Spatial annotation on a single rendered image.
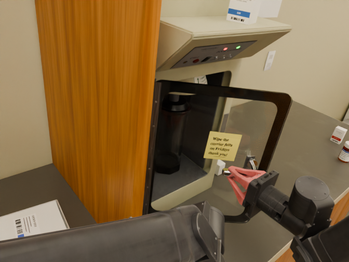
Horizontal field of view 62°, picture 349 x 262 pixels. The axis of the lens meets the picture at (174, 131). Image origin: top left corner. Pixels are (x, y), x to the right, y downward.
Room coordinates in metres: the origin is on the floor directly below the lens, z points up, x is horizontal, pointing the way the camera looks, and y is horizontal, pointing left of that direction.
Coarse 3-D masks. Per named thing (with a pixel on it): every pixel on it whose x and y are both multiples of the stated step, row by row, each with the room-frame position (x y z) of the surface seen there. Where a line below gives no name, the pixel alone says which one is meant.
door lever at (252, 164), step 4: (252, 160) 0.59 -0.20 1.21; (248, 164) 0.59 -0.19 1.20; (252, 164) 0.59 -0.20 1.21; (256, 164) 0.59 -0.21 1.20; (224, 168) 0.55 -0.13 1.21; (252, 168) 0.57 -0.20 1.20; (256, 168) 0.57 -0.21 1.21; (224, 172) 0.54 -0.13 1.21; (228, 172) 0.54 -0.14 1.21; (228, 176) 0.54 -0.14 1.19; (232, 176) 0.54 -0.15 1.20; (244, 176) 0.54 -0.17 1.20; (248, 176) 0.54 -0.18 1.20
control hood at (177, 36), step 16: (208, 16) 0.68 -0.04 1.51; (224, 16) 0.71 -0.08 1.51; (160, 32) 0.55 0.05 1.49; (176, 32) 0.52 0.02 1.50; (192, 32) 0.50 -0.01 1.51; (208, 32) 0.52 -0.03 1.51; (224, 32) 0.55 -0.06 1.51; (240, 32) 0.58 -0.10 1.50; (256, 32) 0.62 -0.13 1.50; (272, 32) 0.66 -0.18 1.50; (288, 32) 0.72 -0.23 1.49; (160, 48) 0.55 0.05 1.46; (176, 48) 0.52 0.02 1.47; (192, 48) 0.53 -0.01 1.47; (256, 48) 0.73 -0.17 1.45; (160, 64) 0.55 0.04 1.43
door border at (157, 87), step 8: (160, 88) 0.57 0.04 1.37; (152, 104) 0.57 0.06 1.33; (152, 112) 0.57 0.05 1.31; (152, 120) 0.57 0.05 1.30; (152, 128) 0.57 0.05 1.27; (152, 136) 0.57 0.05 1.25; (152, 144) 0.57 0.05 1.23; (152, 152) 0.57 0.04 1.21; (152, 160) 0.57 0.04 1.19; (152, 168) 0.57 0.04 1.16; (144, 192) 0.57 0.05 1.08; (144, 200) 0.57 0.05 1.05; (144, 208) 0.57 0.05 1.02
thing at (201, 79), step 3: (204, 75) 0.75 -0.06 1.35; (186, 78) 0.70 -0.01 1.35; (189, 78) 0.71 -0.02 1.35; (192, 78) 0.71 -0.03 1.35; (195, 78) 0.72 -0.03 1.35; (198, 78) 0.72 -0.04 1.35; (201, 78) 0.73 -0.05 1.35; (204, 78) 0.75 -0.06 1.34; (180, 81) 0.70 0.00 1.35; (183, 81) 0.70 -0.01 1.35; (186, 81) 0.70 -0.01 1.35; (189, 81) 0.70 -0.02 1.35; (192, 81) 0.71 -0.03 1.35; (195, 81) 0.71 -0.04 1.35; (198, 81) 0.72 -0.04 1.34; (201, 81) 0.73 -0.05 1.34; (204, 81) 0.74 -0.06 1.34
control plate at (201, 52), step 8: (200, 48) 0.55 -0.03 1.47; (208, 48) 0.57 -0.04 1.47; (216, 48) 0.59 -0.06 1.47; (232, 48) 0.64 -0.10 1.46; (240, 48) 0.66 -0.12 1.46; (184, 56) 0.55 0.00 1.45; (192, 56) 0.57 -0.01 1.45; (200, 56) 0.59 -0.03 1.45; (208, 56) 0.61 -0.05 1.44; (216, 56) 0.64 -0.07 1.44; (224, 56) 0.66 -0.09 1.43; (232, 56) 0.69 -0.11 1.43; (176, 64) 0.57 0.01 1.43; (184, 64) 0.59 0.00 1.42; (192, 64) 0.61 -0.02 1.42
